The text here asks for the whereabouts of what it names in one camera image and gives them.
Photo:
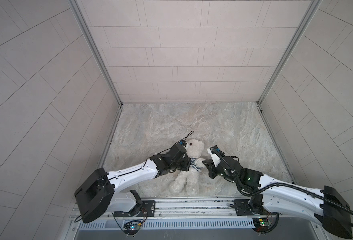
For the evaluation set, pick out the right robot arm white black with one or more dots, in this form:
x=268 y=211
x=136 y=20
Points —
x=267 y=195

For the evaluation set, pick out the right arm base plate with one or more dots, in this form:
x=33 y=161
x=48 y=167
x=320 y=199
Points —
x=245 y=207

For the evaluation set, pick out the white plush teddy bear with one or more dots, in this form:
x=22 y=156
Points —
x=189 y=179

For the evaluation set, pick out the corner aluminium profile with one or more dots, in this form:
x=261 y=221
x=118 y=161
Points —
x=310 y=12
x=74 y=6

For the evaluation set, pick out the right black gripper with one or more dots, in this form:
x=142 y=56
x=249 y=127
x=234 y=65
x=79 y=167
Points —
x=211 y=168

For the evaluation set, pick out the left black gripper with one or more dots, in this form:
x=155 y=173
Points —
x=185 y=165

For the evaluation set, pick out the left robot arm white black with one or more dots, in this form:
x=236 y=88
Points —
x=102 y=191

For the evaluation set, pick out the left corner aluminium profile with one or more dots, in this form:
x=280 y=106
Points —
x=74 y=6

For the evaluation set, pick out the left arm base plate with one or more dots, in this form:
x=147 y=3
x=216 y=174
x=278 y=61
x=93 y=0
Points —
x=147 y=209

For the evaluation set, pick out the right corner aluminium profile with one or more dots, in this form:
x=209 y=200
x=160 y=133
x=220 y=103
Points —
x=310 y=12

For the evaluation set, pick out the white ventilation grille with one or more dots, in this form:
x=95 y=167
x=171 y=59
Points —
x=176 y=224

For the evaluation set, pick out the green circuit board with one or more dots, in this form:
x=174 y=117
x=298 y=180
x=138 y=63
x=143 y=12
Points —
x=131 y=228
x=261 y=224

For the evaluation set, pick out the left green circuit board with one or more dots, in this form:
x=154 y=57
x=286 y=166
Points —
x=131 y=228

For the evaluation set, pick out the right green circuit board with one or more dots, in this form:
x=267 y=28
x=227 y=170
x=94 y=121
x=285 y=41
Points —
x=261 y=224

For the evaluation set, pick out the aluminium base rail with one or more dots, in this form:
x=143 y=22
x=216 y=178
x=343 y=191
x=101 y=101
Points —
x=208 y=208

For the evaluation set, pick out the blue white striped knit sweater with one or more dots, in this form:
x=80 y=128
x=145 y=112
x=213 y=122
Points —
x=196 y=164

